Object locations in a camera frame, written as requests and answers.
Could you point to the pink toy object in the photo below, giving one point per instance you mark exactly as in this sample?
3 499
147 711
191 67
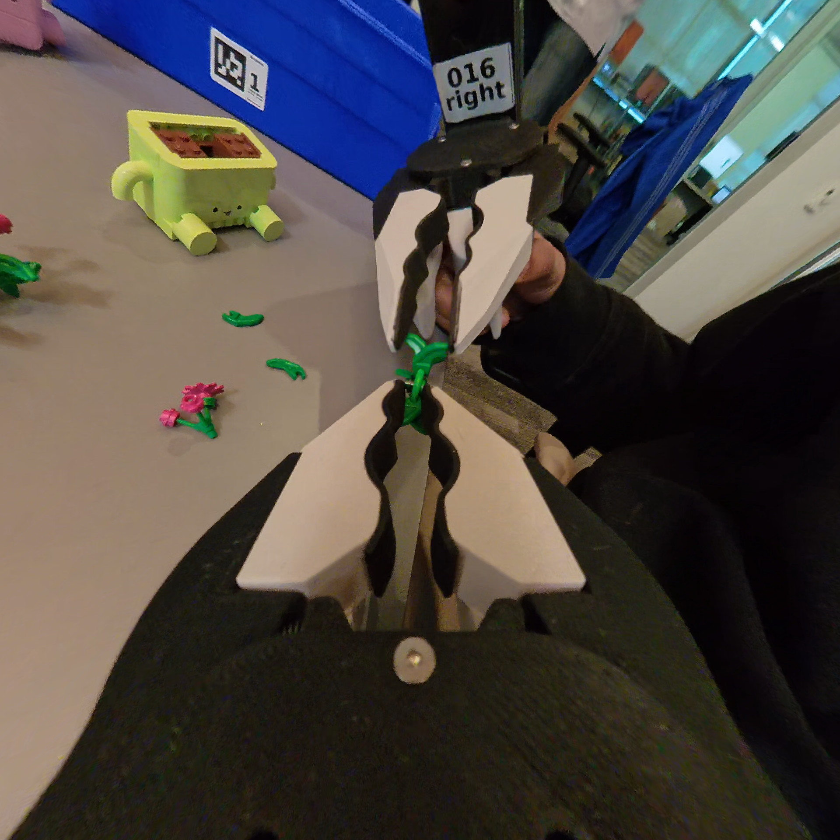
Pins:
26 23

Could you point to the pink toy flower sprig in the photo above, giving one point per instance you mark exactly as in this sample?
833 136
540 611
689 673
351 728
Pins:
195 401

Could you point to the green toy plant stem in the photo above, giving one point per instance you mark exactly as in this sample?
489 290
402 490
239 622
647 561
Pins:
426 354

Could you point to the blue plastic crate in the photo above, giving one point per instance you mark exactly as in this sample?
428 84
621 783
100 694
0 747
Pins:
315 79

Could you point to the black office chair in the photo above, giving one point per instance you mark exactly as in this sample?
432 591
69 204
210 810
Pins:
590 144

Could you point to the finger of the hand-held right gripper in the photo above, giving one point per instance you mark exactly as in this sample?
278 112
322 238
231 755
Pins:
400 262
499 249

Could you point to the person's right forearm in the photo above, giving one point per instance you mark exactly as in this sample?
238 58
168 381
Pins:
590 354

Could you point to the toy brick flower bush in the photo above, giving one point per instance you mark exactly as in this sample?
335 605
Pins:
16 272

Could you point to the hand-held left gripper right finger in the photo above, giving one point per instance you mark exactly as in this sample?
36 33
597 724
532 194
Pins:
508 525

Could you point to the yellow-green toy cup planter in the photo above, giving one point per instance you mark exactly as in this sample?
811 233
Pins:
197 184

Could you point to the green toy leaf piece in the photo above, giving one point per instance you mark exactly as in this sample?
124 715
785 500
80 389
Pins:
243 319
287 367

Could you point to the blue cloth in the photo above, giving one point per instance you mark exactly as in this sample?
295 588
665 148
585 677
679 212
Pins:
663 177

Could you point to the person's left hand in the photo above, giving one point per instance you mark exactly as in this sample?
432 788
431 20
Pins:
556 459

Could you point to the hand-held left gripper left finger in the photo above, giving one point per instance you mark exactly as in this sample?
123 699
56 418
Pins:
315 518

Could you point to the person's right hand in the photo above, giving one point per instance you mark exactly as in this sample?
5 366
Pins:
544 272

